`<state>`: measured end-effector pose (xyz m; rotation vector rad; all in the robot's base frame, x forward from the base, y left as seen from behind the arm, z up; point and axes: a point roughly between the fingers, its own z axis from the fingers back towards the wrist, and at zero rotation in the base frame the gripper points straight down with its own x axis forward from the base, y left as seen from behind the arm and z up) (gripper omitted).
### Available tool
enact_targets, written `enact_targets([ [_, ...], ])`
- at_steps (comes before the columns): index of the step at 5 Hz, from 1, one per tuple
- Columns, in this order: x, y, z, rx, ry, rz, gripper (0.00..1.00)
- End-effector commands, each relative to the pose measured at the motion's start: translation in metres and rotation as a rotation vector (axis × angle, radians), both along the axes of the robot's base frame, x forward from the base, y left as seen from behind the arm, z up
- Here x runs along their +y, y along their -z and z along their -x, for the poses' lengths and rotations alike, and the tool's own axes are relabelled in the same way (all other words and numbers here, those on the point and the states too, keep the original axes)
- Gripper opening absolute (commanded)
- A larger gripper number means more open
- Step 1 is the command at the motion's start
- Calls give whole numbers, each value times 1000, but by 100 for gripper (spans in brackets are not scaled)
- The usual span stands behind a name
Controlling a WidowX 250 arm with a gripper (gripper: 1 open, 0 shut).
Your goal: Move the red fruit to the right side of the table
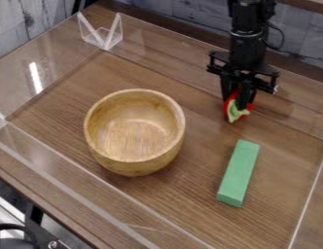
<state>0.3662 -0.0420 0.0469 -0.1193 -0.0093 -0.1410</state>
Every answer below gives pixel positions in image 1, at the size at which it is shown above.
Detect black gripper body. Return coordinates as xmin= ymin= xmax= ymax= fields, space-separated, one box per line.
xmin=208 ymin=32 xmax=279 ymax=93

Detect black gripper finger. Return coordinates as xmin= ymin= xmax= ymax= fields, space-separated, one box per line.
xmin=220 ymin=73 xmax=239 ymax=100
xmin=236 ymin=81 xmax=256 ymax=111

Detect red plush fruit green leaf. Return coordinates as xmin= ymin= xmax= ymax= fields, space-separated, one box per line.
xmin=223 ymin=89 xmax=254 ymax=124

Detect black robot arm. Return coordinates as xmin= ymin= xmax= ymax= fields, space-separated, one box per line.
xmin=208 ymin=0 xmax=280 ymax=111

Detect round wooden bowl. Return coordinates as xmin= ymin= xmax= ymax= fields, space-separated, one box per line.
xmin=84 ymin=89 xmax=187 ymax=177

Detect green rectangular block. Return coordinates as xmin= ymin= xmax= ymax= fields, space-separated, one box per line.
xmin=216 ymin=140 xmax=260 ymax=207

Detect black metal table leg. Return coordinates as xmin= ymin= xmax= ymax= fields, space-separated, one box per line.
xmin=24 ymin=202 xmax=84 ymax=249

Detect black cable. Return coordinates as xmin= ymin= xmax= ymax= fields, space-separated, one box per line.
xmin=0 ymin=222 xmax=38 ymax=249

